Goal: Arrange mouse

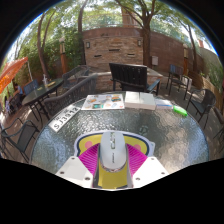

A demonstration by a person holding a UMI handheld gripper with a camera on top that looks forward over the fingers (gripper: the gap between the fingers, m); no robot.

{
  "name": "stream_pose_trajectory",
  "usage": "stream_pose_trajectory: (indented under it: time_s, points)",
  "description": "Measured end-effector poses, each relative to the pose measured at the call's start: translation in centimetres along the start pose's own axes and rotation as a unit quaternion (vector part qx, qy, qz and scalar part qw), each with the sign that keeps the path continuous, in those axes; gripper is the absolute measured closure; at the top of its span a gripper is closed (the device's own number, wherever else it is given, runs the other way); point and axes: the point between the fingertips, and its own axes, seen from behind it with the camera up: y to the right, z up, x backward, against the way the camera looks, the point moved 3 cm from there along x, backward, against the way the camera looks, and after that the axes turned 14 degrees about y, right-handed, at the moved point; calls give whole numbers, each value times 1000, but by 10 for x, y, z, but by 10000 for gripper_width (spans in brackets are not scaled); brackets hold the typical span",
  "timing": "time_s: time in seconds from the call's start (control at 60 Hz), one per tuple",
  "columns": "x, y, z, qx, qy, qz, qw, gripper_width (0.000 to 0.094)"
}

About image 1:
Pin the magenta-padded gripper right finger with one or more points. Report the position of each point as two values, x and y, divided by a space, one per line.
150 170

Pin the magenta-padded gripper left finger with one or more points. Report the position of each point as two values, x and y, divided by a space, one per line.
74 170

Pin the white computer mouse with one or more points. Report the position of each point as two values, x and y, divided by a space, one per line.
113 150

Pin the yellow chick-shaped mouse pad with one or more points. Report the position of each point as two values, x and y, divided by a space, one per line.
133 139

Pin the white licence plate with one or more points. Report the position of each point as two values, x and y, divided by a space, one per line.
64 119

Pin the black mesh patio chair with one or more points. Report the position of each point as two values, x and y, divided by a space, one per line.
208 98
25 135
220 125

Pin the green marker tube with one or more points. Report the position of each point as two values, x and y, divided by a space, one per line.
180 111

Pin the small pale blue book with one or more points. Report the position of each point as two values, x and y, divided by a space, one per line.
164 104

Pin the colourful printed brochure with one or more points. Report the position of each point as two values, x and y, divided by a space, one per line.
103 102

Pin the dark wicker chair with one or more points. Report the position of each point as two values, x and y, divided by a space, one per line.
75 75
73 95

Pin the round dark patio table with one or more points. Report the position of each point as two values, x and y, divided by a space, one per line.
41 90

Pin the blue patio chair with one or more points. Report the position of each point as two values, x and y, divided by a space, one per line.
31 86

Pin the white bag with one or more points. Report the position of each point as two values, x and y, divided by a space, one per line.
186 83

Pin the black slatted chair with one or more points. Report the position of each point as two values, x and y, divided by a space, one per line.
128 75

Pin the person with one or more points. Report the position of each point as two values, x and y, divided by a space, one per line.
18 90

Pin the black metal slat chair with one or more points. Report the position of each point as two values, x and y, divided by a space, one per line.
176 71

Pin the orange patio umbrella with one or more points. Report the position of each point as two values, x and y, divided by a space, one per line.
11 71

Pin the leaning twin-trunk tree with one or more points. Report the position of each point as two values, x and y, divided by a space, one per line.
41 56

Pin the large forked tree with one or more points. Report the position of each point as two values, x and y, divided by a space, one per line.
146 50

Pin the thin tree by fence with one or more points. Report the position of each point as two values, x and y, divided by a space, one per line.
194 56

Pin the slender curved tree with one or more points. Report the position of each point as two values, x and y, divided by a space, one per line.
80 20

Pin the grey wall utility box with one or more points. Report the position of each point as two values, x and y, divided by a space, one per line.
155 60

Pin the wooden lamp post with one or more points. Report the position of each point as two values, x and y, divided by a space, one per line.
62 56
185 60

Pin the black wall lamp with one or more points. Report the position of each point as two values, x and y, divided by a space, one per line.
87 44
139 42

